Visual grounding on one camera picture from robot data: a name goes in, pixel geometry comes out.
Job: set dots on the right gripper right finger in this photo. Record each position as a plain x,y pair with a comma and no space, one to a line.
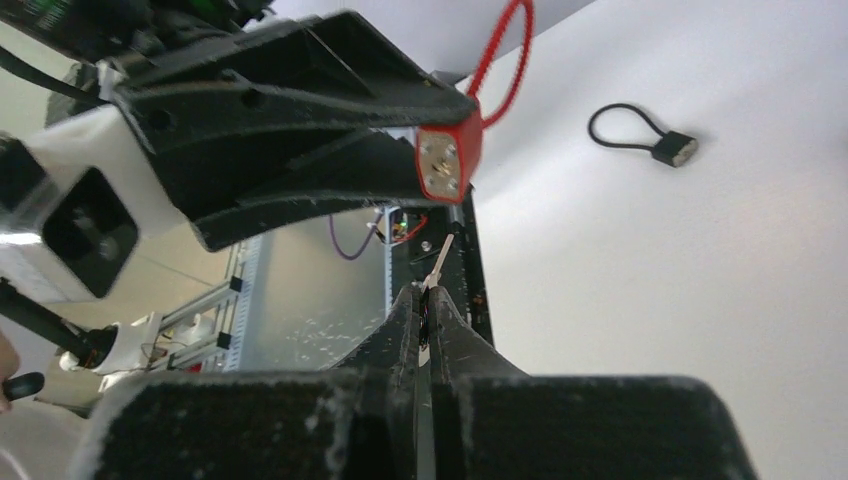
491,420

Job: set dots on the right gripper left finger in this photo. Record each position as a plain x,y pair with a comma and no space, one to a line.
355,420

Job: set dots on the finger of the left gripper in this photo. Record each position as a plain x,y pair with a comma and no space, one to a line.
336,72
365,169

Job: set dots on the red cable lock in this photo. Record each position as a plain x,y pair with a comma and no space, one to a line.
447,156

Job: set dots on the black cable lock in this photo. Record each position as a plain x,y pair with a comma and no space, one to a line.
669,147

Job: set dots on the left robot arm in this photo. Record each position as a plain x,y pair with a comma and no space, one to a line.
199,178

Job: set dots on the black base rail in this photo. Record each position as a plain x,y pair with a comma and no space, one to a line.
413,243

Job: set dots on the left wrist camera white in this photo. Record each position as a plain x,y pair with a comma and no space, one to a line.
76,198

